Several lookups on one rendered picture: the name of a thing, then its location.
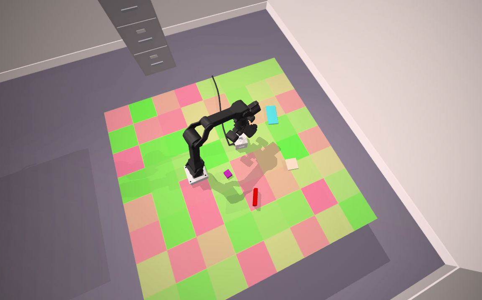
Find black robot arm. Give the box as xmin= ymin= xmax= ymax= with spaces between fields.
xmin=183 ymin=100 xmax=261 ymax=178

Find beige flat rectangular slab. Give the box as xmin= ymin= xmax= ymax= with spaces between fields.
xmin=285 ymin=158 xmax=299 ymax=170

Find small purple cube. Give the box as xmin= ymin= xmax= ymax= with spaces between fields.
xmin=224 ymin=169 xmax=232 ymax=179

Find light blue rectangular block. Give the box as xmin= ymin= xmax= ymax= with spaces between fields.
xmin=266 ymin=105 xmax=278 ymax=124

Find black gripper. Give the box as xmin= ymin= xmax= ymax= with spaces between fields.
xmin=226 ymin=116 xmax=255 ymax=143

